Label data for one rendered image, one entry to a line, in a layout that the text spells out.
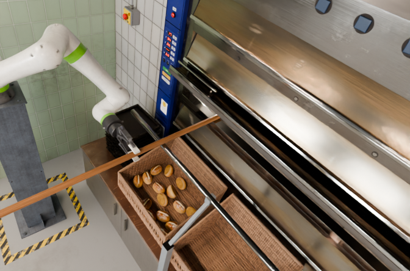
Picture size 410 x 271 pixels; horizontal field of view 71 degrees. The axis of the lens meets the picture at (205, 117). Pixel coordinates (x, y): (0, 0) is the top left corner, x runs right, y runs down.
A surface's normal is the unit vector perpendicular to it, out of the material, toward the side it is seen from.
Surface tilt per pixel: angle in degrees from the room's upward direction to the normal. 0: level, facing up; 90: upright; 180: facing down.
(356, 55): 90
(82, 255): 0
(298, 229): 70
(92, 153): 0
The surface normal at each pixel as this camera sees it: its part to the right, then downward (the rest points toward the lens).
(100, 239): 0.19, -0.74
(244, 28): -0.63, 0.05
